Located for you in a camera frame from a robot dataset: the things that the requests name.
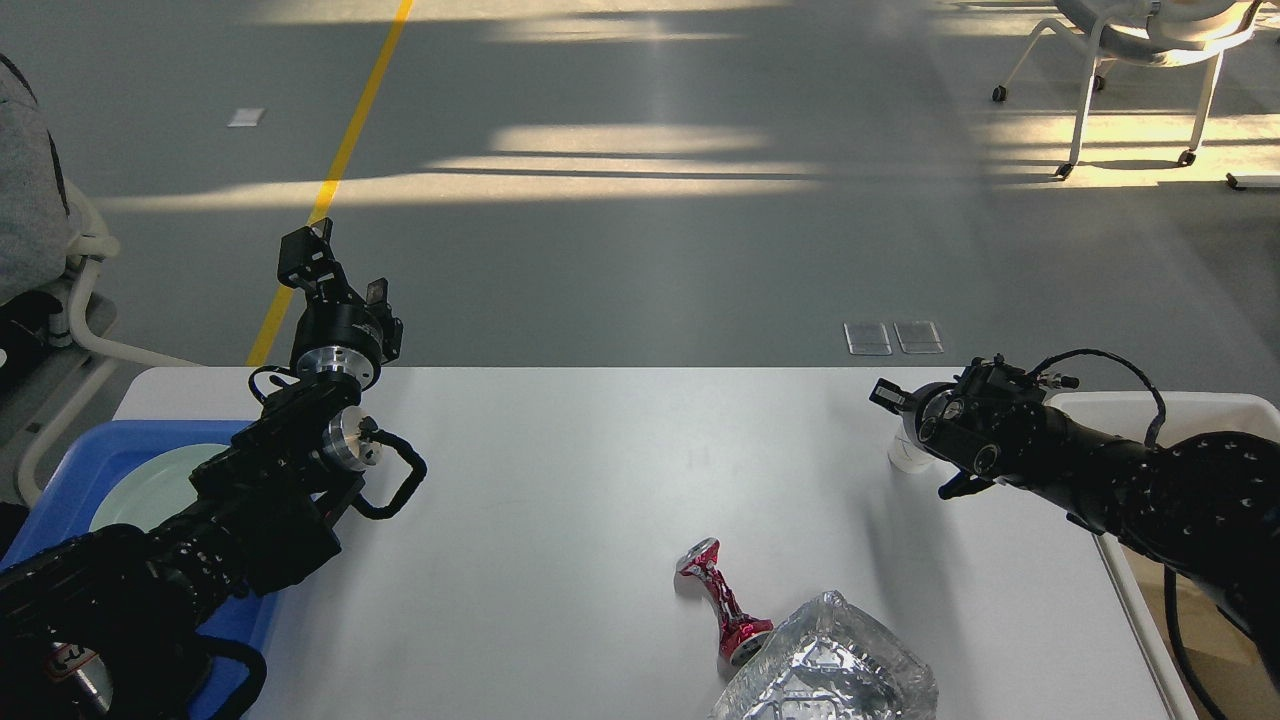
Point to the light green plate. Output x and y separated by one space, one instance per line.
156 490

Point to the white plastic bin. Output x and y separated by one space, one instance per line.
1133 674

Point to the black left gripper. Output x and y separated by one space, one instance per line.
333 334

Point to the blue plastic tray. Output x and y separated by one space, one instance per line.
92 468

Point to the brown paper bag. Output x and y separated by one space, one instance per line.
1214 646

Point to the white chair left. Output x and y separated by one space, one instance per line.
56 349

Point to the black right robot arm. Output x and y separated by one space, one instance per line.
1206 508

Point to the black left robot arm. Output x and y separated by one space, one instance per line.
108 625

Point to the left floor outlet plate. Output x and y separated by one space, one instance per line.
868 339

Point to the crushed red soda can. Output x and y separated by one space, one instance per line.
741 636

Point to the white chair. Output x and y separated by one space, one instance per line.
1149 34
56 349

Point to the floor outlet plate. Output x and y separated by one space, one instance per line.
868 339
919 338

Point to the aluminium foil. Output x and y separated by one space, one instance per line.
830 660

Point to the white chair top right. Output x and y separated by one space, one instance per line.
1149 34

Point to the right floor outlet plate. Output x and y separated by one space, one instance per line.
919 338

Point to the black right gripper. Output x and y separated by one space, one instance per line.
916 408

